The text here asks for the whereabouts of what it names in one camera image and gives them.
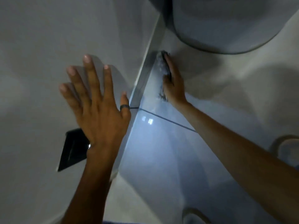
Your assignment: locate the person's left hand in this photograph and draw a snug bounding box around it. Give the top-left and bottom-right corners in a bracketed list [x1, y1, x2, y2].
[59, 54, 132, 154]

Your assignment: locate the person's right hand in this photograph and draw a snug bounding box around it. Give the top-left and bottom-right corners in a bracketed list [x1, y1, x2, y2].
[162, 53, 190, 108]

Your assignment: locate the grey scrubbing cloth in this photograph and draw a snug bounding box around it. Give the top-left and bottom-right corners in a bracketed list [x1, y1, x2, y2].
[155, 50, 172, 102]

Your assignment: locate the person's right forearm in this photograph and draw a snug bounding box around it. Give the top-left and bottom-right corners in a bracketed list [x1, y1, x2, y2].
[179, 102, 299, 224]

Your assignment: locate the person's left forearm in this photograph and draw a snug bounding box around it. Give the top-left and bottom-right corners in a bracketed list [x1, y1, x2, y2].
[61, 147, 125, 224]

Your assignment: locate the black square plate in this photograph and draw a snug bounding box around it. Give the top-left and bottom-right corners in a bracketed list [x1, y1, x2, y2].
[57, 128, 91, 173]

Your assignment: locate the white ceramic toilet bowl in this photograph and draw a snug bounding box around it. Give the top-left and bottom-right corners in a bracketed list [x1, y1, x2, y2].
[171, 0, 299, 54]

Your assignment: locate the white shoe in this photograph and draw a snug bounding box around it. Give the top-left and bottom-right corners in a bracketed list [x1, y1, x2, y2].
[270, 135, 299, 169]
[182, 207, 212, 224]

